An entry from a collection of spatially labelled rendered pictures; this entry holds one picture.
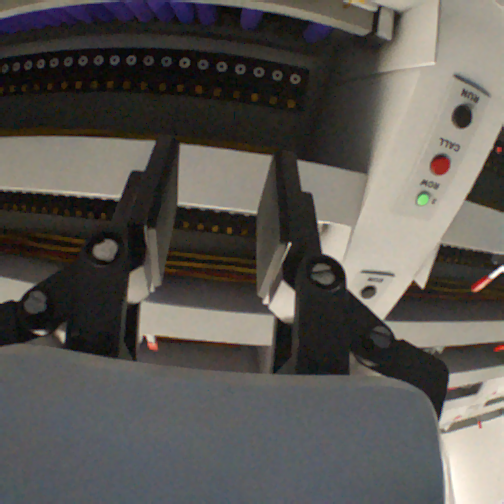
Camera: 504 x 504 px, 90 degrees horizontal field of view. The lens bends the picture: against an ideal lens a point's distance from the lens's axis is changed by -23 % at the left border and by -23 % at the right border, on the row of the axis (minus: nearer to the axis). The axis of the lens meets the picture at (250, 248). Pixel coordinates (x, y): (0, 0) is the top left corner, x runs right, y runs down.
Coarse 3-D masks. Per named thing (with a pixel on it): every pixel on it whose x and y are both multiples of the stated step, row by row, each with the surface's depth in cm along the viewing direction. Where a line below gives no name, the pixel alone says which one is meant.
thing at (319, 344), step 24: (312, 264) 8; (336, 264) 8; (312, 288) 7; (336, 288) 7; (312, 312) 7; (336, 312) 7; (288, 336) 9; (312, 336) 7; (336, 336) 7; (288, 360) 7; (312, 360) 6; (336, 360) 6
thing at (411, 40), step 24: (384, 0) 16; (408, 0) 15; (432, 0) 14; (288, 24) 27; (384, 24) 18; (408, 24) 17; (432, 24) 14; (0, 48) 26; (24, 48) 26; (48, 48) 27; (72, 48) 28; (96, 48) 29; (168, 48) 30; (192, 48) 30; (216, 48) 30; (240, 48) 30; (264, 48) 30; (360, 48) 23; (384, 48) 21; (408, 48) 17; (432, 48) 15; (360, 72) 25; (384, 72) 21
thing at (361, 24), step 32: (0, 0) 14; (32, 0) 15; (64, 0) 16; (96, 0) 17; (128, 0) 18; (160, 0) 18; (192, 0) 18; (224, 0) 18; (256, 0) 17; (288, 0) 18; (320, 0) 18; (352, 0) 16; (352, 32) 20
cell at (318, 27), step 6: (312, 24) 23; (318, 24) 22; (324, 24) 21; (306, 30) 25; (312, 30) 24; (318, 30) 23; (324, 30) 22; (330, 30) 22; (306, 36) 26; (312, 36) 25; (318, 36) 24; (324, 36) 25; (312, 42) 27
